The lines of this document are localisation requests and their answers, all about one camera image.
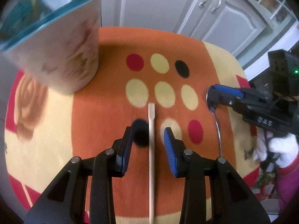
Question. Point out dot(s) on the orange patterned table cloth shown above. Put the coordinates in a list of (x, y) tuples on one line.
[(44, 128)]

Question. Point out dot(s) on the pink sleeved right forearm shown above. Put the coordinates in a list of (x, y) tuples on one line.
[(287, 183)]

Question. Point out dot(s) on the white gloved right hand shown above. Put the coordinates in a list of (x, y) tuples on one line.
[(286, 147)]

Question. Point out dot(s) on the small steel teaspoon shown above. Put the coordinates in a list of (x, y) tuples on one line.
[(212, 106)]

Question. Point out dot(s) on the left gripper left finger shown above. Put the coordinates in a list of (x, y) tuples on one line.
[(110, 163)]

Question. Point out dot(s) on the grey cabinet door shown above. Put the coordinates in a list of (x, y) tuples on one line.
[(229, 24), (164, 15)]

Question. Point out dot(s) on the light wooden chopstick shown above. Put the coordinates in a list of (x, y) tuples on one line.
[(151, 118)]

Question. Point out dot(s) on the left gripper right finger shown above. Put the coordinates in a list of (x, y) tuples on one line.
[(187, 164)]

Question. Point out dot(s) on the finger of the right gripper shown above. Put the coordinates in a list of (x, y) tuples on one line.
[(232, 91), (222, 98)]

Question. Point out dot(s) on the white floral utensil holder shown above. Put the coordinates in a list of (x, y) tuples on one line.
[(54, 41)]

